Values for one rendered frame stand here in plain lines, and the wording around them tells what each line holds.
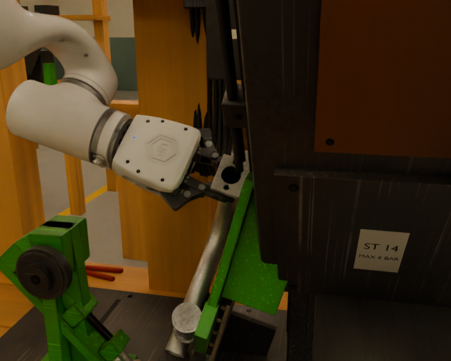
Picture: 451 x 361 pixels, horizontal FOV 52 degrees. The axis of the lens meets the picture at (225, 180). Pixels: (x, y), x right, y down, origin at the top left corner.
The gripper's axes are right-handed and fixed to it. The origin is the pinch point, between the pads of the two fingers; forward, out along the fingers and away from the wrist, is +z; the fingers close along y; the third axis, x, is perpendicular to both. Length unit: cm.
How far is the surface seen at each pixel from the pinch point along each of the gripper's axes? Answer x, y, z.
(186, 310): 0.6, -18.2, 1.4
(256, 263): -5.9, -11.2, 7.5
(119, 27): 825, 629, -434
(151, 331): 30.7, -20.3, -4.9
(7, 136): 31, 5, -49
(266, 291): -3.9, -13.4, 9.8
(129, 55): 860, 588, -392
